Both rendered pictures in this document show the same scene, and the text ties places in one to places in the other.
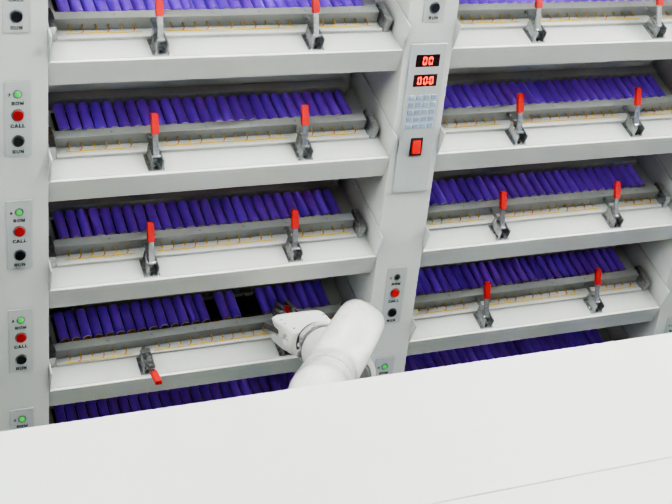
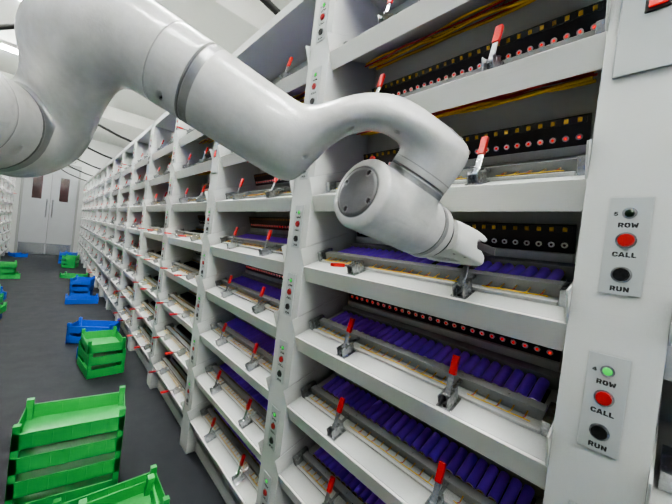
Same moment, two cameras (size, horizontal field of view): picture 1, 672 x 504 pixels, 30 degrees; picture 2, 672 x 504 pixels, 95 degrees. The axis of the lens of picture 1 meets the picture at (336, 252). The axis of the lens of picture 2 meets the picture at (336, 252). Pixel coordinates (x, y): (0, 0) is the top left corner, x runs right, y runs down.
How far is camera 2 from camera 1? 2.06 m
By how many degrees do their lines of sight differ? 74
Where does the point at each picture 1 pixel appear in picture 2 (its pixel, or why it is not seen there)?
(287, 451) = not seen: outside the picture
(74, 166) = not seen: hidden behind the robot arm
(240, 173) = (424, 97)
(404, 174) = (636, 44)
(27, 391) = (295, 262)
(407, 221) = (650, 120)
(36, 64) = (324, 55)
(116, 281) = not seen: hidden behind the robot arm
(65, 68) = (336, 53)
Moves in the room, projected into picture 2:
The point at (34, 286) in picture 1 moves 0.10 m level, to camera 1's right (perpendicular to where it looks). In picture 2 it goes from (307, 191) to (314, 186)
